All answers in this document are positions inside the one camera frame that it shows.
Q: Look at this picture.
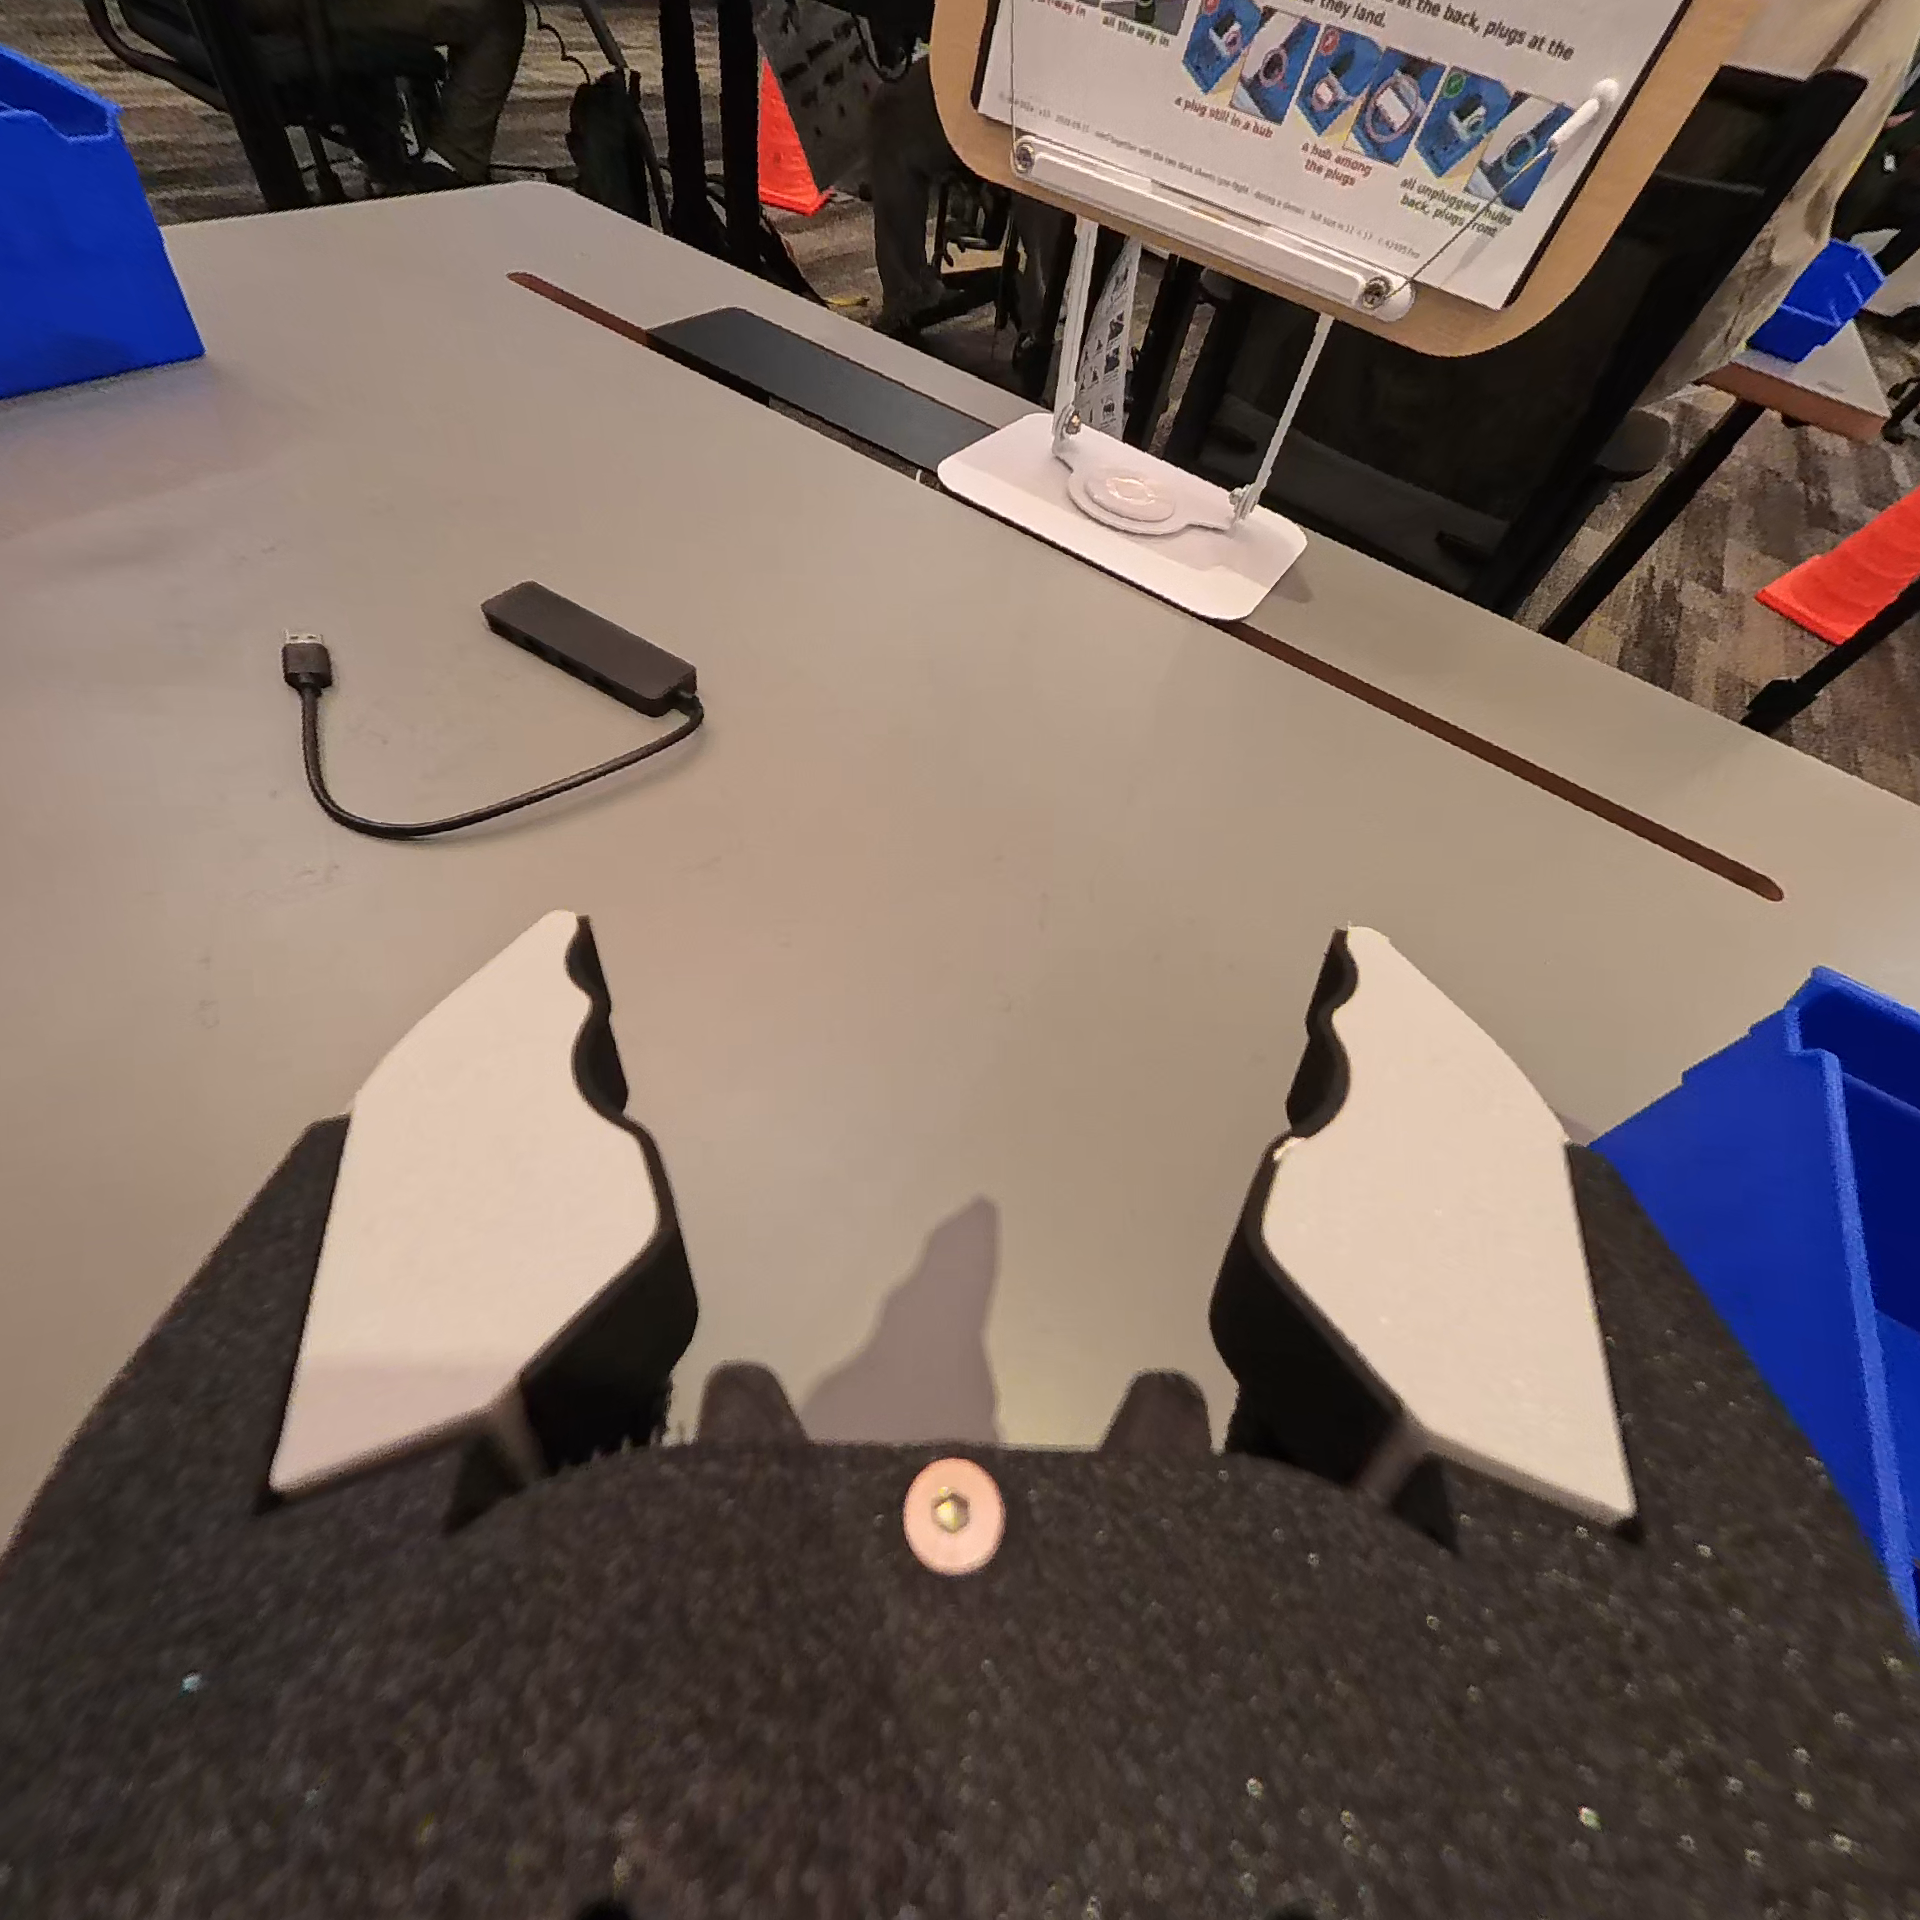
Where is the white stand with instruction board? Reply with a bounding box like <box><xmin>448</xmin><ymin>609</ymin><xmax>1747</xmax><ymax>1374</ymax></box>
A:
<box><xmin>928</xmin><ymin>0</ymin><xmax>1768</xmax><ymax>619</ymax></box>

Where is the black office chair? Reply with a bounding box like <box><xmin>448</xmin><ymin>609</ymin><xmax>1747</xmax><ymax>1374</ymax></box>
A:
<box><xmin>83</xmin><ymin>0</ymin><xmax>527</xmax><ymax>203</ymax></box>
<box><xmin>1171</xmin><ymin>65</ymin><xmax>1823</xmax><ymax>600</ymax></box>

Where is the printed instruction sheet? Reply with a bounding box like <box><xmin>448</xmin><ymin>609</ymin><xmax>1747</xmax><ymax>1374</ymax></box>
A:
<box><xmin>976</xmin><ymin>0</ymin><xmax>1696</xmax><ymax>313</ymax></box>

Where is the black usb hub with cable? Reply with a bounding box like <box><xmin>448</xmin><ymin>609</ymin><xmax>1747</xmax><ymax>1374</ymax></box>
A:
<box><xmin>279</xmin><ymin>580</ymin><xmax>706</xmax><ymax>841</ymax></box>

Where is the black backpack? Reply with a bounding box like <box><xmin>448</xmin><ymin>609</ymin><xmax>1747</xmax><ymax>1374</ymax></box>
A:
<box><xmin>567</xmin><ymin>65</ymin><xmax>663</xmax><ymax>227</ymax></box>

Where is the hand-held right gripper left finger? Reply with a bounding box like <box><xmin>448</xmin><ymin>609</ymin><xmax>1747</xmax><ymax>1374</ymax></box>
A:
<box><xmin>267</xmin><ymin>909</ymin><xmax>701</xmax><ymax>1531</ymax></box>

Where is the small blue plastic bin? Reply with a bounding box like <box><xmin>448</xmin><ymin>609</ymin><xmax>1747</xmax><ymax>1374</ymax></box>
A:
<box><xmin>1747</xmin><ymin>237</ymin><xmax>1887</xmax><ymax>365</ymax></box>

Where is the orange traffic cone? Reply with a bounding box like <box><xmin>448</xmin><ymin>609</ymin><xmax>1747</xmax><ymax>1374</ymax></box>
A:
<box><xmin>1755</xmin><ymin>487</ymin><xmax>1920</xmax><ymax>647</ymax></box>
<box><xmin>755</xmin><ymin>56</ymin><xmax>831</xmax><ymax>214</ymax></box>

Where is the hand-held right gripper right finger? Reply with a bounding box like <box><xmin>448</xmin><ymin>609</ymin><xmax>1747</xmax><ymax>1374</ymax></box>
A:
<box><xmin>1210</xmin><ymin>926</ymin><xmax>1642</xmax><ymax>1547</ymax></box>

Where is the black table cable cover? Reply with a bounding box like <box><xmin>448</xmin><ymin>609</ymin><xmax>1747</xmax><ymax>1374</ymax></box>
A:
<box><xmin>647</xmin><ymin>307</ymin><xmax>999</xmax><ymax>472</ymax></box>

